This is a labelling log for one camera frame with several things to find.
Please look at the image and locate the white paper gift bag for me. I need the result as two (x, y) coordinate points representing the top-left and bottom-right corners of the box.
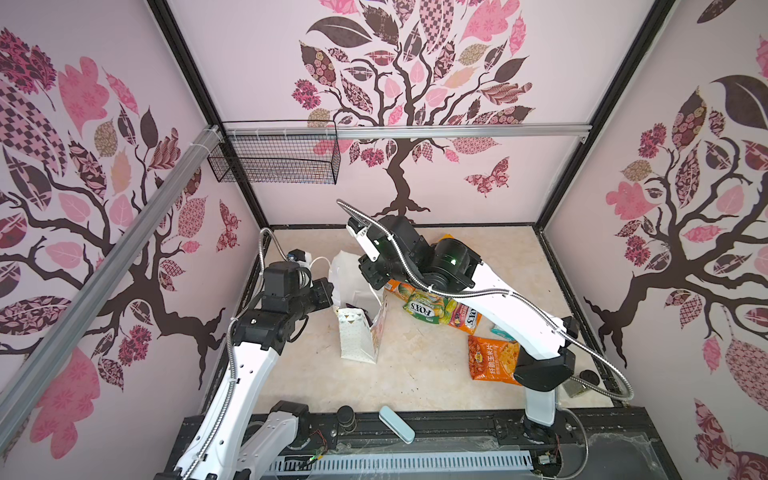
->
(309, 251), (387, 364)

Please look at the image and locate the green yellow Fox's candy bag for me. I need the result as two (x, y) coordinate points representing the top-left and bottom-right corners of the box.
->
(403, 291), (457, 324)

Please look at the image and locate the orange chestnut snack bag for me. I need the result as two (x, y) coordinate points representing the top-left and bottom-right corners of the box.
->
(468, 336), (520, 385)

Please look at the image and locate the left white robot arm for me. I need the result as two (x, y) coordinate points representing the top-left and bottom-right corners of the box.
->
(158, 260), (333, 479)

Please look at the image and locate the pink Fox's candy bag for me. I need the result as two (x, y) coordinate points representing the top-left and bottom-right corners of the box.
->
(447, 303), (482, 335)

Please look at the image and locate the orange white snack packet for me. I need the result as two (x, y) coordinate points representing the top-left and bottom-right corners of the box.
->
(385, 280), (416, 301)

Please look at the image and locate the teal white snack packet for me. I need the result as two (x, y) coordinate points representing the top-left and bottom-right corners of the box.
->
(491, 325), (515, 342)

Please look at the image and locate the black knob on base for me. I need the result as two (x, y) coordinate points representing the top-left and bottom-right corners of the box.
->
(336, 405), (357, 435)

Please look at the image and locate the light blue remote-like device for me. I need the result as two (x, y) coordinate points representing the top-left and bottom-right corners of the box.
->
(378, 406), (416, 445)

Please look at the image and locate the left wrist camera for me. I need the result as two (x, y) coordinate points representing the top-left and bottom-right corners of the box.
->
(286, 249), (313, 269)

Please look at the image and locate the back aluminium rail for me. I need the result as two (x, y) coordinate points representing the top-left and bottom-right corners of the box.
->
(225, 122), (592, 140)

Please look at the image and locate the aluminium rail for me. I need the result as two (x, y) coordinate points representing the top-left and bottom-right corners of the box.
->
(225, 122), (592, 140)
(1, 125), (222, 447)

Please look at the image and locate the black wire basket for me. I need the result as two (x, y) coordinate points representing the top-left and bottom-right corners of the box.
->
(208, 120), (341, 185)

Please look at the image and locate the white slotted cable duct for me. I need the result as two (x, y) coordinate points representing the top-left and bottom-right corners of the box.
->
(264, 451), (534, 478)

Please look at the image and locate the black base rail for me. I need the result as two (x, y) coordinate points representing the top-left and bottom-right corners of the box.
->
(161, 406), (682, 480)

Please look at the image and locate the left aluminium rail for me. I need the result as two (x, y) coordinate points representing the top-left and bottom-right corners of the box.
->
(1, 125), (222, 447)

